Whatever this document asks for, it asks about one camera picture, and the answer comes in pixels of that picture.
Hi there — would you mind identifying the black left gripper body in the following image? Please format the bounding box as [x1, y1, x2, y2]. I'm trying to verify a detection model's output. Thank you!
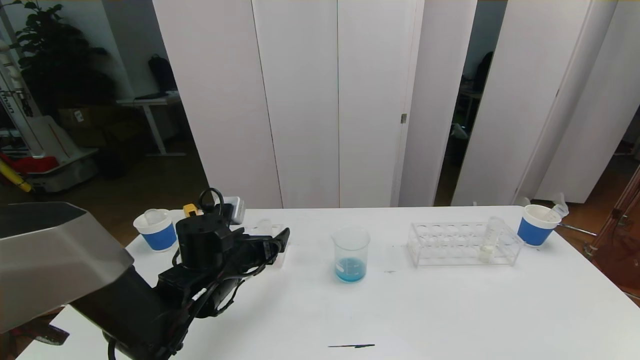
[241, 234, 282, 265]

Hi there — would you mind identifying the clear acrylic test tube rack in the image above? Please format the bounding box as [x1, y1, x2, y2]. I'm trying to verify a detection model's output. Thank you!
[245, 222, 290, 269]
[407, 221, 524, 267]

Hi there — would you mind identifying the clear glass beaker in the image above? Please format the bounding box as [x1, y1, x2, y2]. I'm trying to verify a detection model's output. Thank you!
[331, 226, 372, 283]

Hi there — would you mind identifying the test tube with pale yellow pigment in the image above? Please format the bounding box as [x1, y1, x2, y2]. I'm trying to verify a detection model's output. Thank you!
[479, 216, 504, 262]

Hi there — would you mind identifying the blue and white paper cup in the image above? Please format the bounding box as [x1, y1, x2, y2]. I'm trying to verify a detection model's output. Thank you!
[517, 204, 562, 247]
[133, 209, 179, 252]

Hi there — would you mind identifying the white folding screen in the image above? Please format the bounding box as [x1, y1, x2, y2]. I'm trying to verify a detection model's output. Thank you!
[153, 0, 478, 209]
[451, 0, 640, 207]

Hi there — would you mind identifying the white standing desk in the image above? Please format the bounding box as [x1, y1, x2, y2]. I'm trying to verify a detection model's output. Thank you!
[117, 92, 187, 159]

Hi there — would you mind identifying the black backpack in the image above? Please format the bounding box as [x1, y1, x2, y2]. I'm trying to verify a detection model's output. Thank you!
[149, 55, 178, 94]

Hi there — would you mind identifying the cardboard box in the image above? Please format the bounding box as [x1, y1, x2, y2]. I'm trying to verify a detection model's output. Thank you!
[57, 106, 108, 132]

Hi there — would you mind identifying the white platform with board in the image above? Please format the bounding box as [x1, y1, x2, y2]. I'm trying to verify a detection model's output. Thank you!
[25, 116, 99, 193]

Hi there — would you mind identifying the red box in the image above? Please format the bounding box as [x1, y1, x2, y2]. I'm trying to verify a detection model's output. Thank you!
[10, 156, 60, 174]

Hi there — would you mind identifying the dark green potted plant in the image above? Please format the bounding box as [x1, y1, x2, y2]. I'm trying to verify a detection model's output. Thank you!
[10, 0, 113, 118]

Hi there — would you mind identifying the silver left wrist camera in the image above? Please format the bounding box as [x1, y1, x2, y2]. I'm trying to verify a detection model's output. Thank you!
[220, 196, 246, 226]

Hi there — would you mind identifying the black left wrist camera cable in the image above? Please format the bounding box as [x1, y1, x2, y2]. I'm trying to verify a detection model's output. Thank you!
[199, 187, 226, 216]

